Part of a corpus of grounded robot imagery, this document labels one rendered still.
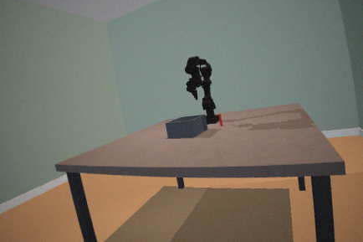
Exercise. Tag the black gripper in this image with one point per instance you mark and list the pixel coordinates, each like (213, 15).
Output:
(205, 85)

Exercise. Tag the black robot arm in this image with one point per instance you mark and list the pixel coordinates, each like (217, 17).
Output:
(192, 69)

